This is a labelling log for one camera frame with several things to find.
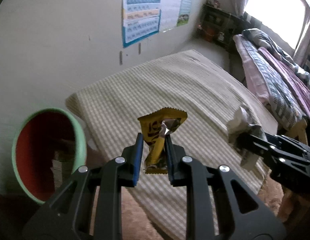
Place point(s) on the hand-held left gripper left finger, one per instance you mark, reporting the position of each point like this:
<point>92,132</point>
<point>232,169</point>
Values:
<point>138,155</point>

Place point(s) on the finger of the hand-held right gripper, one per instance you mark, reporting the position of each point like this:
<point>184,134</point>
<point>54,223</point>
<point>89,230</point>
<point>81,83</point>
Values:
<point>252,143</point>

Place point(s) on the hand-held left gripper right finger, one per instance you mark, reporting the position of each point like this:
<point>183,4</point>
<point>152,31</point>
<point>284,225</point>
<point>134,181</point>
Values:
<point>168,155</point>

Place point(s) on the white carton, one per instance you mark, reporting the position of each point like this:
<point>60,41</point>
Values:
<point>238,120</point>

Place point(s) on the yellow snack wrapper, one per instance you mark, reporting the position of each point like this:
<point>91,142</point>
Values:
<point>155,127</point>

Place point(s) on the green rimmed red trash bin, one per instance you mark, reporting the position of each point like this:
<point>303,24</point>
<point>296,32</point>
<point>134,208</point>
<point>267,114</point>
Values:
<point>45,135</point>

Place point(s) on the checked bed blanket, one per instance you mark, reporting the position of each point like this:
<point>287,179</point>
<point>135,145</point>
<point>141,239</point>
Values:
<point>270,80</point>

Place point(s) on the beige checked tablecloth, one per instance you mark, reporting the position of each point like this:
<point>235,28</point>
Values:
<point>170,85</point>

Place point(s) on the pink striped blanket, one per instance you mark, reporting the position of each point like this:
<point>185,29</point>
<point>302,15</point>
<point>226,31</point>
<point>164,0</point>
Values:
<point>290,80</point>

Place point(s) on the grey patterned quilt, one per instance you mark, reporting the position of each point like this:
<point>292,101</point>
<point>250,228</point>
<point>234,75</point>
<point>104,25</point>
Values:
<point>260,37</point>

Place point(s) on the orange bucket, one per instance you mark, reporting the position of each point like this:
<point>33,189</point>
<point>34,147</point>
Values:
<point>209,35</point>

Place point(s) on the dark storage shelf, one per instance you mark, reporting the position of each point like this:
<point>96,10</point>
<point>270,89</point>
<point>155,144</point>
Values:
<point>220,22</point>

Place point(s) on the bright window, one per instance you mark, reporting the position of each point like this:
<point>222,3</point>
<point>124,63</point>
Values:
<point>275,10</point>

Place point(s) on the wooden bed frame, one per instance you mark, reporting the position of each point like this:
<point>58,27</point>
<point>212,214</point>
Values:
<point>298,130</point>

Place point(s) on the blue bordered wall poster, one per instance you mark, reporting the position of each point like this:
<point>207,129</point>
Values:
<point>142,17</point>

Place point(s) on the white wall poster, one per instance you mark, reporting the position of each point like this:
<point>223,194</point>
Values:
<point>172,10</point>

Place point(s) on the green wall poster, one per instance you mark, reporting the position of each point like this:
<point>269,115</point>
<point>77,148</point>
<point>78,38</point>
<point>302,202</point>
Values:
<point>186,2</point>

